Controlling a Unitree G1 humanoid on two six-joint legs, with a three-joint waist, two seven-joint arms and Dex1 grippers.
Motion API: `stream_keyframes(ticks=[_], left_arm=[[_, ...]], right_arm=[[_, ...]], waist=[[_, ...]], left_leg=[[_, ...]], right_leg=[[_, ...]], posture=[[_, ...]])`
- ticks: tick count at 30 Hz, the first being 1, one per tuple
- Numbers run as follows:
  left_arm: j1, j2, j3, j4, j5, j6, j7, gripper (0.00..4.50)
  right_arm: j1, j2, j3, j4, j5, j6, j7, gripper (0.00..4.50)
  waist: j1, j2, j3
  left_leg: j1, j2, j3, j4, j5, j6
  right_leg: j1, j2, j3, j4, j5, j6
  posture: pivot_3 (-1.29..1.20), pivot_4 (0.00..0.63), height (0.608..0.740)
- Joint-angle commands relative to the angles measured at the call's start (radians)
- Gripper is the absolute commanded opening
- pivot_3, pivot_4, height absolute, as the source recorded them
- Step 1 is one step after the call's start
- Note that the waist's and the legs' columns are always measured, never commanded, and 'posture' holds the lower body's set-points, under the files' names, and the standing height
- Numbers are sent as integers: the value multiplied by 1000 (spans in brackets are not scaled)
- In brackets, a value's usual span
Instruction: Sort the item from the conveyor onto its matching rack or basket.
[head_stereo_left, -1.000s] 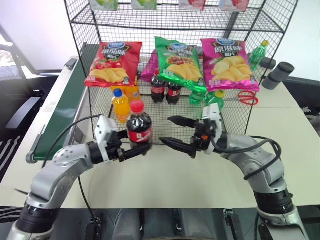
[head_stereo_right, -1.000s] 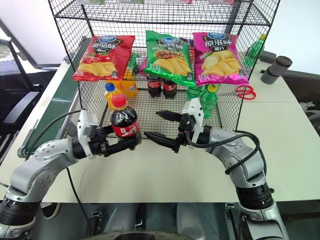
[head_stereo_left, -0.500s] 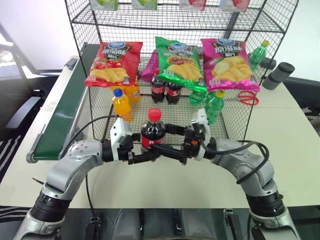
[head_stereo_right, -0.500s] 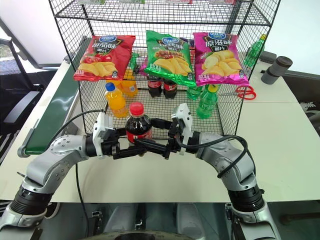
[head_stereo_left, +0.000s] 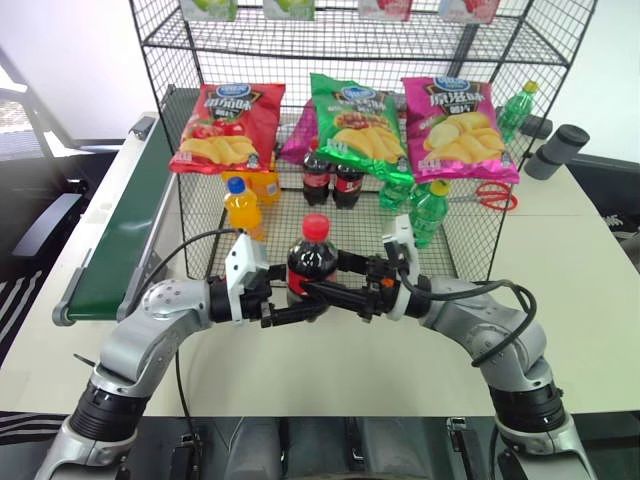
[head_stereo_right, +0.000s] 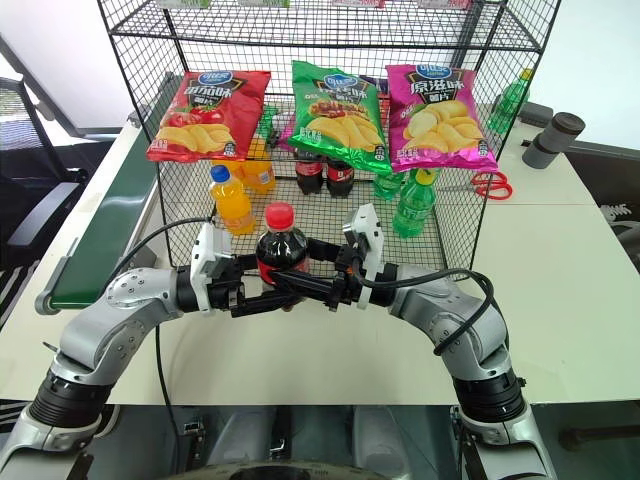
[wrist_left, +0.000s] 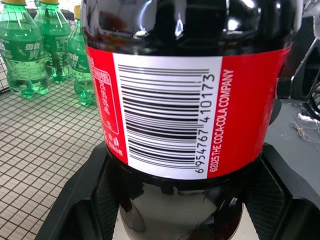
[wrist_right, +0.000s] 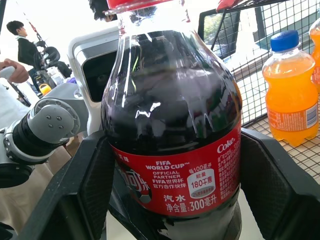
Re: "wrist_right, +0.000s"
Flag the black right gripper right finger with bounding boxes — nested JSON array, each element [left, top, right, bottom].
[[238, 127, 320, 240]]

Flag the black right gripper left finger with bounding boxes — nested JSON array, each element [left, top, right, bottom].
[[17, 129, 116, 240]]

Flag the cola bottle with red label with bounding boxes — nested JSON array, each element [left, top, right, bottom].
[[100, 0, 244, 240]]

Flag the white handheld device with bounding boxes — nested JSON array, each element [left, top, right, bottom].
[[0, 65, 16, 81]]

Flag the red item on rack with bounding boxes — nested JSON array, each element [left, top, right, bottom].
[[216, 0, 253, 12]]

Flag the bare hand of person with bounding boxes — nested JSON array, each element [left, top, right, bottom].
[[0, 58, 30, 84]]

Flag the orange soda bottle, blue cap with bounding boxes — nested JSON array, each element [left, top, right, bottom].
[[261, 29, 320, 148]]

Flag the small orange object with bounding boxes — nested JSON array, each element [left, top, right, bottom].
[[39, 83, 52, 97]]

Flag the person in white clothing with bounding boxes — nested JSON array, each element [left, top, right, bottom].
[[0, 83, 32, 130]]

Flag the black scooter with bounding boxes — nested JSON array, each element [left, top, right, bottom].
[[34, 39, 73, 79]]

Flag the white and silver robot torso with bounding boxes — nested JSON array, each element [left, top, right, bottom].
[[67, 26, 121, 138]]

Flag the bystander in black jacket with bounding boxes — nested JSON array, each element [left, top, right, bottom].
[[6, 20, 42, 72]]

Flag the black framed mesh panel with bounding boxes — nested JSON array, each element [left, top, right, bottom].
[[198, 9, 241, 60]]

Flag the black wire grid rack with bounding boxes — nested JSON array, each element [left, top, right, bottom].
[[210, 0, 320, 185]]

